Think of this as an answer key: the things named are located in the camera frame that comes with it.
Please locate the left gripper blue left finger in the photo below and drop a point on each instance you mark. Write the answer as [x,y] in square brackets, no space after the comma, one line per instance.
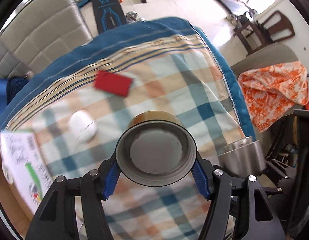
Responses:
[111,180]

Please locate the orange patterned cloth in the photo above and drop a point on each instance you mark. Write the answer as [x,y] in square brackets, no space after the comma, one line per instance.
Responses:
[271,91]

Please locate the dark wooden chair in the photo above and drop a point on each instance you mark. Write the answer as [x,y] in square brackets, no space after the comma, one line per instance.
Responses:
[276,23]

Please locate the grey padded chair right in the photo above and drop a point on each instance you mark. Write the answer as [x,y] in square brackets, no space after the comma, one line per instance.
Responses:
[40,33]

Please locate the open cardboard box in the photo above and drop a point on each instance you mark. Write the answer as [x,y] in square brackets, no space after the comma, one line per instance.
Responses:
[24,178]

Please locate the dumbbell on floor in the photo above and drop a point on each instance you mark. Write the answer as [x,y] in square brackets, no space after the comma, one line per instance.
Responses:
[133,17]

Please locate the metal perforated cup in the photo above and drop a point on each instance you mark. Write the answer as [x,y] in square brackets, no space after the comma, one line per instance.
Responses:
[243,157]

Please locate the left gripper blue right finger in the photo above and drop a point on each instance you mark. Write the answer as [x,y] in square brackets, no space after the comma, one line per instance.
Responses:
[200,179]

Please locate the beige armchair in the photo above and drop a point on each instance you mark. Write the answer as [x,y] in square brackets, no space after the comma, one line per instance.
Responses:
[270,55]

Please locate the red card case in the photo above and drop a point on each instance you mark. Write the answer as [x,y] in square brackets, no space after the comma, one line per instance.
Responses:
[113,83]

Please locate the white oval earbud case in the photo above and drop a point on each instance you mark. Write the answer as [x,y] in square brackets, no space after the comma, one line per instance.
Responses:
[82,126]

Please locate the olive jar lid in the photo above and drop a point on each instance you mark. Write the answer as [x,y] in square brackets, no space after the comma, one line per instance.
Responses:
[156,149]

